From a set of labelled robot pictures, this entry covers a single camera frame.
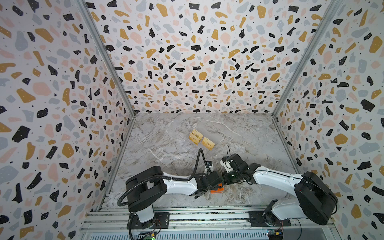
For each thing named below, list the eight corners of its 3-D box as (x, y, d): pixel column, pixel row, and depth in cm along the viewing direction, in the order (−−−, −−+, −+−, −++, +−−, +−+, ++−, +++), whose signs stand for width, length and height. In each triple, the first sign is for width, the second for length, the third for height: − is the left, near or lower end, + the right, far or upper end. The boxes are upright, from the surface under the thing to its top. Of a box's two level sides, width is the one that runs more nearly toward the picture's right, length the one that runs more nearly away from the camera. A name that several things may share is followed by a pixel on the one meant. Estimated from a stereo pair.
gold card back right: (201, 147, 103) (201, 139, 95) (204, 145, 105) (205, 136, 97) (210, 155, 99) (211, 146, 92) (213, 152, 101) (214, 143, 93)
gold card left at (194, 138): (188, 140, 105) (188, 134, 100) (191, 138, 106) (191, 132, 101) (197, 147, 101) (197, 141, 96) (199, 145, 103) (200, 139, 97)
